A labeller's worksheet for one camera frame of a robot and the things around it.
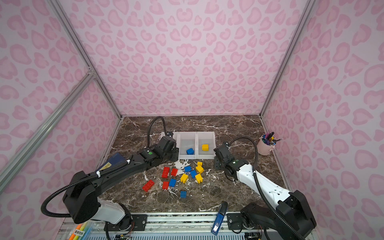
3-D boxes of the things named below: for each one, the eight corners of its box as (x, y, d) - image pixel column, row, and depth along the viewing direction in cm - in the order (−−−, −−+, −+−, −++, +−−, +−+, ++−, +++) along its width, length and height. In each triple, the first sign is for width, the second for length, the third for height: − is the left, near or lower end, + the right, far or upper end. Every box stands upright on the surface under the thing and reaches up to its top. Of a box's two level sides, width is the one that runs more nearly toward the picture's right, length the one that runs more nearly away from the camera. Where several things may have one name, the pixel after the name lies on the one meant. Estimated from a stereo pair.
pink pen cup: (264, 158, 98) (273, 146, 87) (253, 149, 102) (259, 137, 91) (273, 150, 101) (281, 138, 91) (261, 142, 106) (268, 129, 95)
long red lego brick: (142, 189, 86) (141, 188, 84) (151, 180, 89) (150, 178, 88) (146, 192, 84) (145, 191, 83) (155, 183, 88) (154, 182, 86)
